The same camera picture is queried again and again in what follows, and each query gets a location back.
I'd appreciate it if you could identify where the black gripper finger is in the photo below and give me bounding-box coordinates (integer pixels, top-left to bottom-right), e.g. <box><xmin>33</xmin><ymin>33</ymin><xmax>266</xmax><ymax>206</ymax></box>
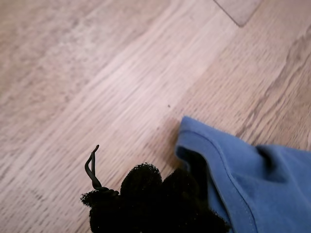
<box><xmin>160</xmin><ymin>167</ymin><xmax>231</xmax><ymax>233</ymax></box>
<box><xmin>80</xmin><ymin>163</ymin><xmax>164</xmax><ymax>233</ymax></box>

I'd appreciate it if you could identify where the wooden table cable hatch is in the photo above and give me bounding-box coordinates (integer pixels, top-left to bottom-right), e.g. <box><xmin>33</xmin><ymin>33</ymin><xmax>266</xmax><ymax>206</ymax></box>
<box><xmin>213</xmin><ymin>0</ymin><xmax>264</xmax><ymax>27</ymax></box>

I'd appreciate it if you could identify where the blue printed T-shirt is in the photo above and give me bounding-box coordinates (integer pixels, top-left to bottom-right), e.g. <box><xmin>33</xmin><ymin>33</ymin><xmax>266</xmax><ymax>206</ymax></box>
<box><xmin>175</xmin><ymin>116</ymin><xmax>311</xmax><ymax>233</ymax></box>

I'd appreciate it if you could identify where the black twisted wire tie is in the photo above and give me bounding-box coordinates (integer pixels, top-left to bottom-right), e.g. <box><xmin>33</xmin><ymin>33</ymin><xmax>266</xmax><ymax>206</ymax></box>
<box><xmin>84</xmin><ymin>145</ymin><xmax>120</xmax><ymax>197</ymax></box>

